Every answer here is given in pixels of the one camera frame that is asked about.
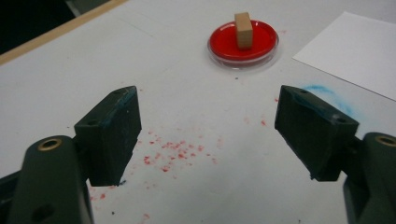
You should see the red round ink pad dish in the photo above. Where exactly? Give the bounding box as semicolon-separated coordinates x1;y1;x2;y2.
206;19;280;70

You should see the white paper sheet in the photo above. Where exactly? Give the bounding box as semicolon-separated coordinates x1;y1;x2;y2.
291;10;396;102

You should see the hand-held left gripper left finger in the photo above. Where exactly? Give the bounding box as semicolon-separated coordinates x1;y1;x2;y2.
74;85;143;188

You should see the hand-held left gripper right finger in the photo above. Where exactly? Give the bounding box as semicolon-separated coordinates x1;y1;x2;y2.
275;85;360;182

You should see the wooden table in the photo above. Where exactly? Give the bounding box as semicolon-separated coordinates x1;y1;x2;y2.
0;0;129;67

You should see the white board table cover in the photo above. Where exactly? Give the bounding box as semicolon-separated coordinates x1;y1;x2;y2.
0;0;396;224

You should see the wooden block stamp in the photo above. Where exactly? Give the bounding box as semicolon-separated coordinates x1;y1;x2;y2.
233;11;254;50

